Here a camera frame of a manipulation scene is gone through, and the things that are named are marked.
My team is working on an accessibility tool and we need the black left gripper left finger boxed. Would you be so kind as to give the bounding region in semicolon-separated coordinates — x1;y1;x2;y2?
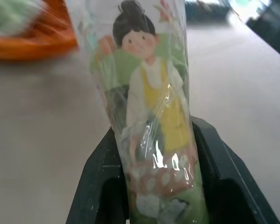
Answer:
65;127;133;224

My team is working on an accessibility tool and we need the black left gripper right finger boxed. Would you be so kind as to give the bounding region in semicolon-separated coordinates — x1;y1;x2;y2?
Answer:
190;114;280;224

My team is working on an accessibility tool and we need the cartoon girl tissue pack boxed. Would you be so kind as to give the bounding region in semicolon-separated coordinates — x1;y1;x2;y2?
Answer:
64;0;210;224

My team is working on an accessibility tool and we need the dark object at table edge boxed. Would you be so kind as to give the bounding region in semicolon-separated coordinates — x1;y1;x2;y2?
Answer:
244;11;280;62

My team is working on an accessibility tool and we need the orange snack bag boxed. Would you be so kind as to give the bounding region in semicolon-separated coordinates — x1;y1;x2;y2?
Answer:
0;0;79;61

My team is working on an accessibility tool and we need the dark blue crate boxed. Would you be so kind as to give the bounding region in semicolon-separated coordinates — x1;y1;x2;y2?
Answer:
184;0;231;24

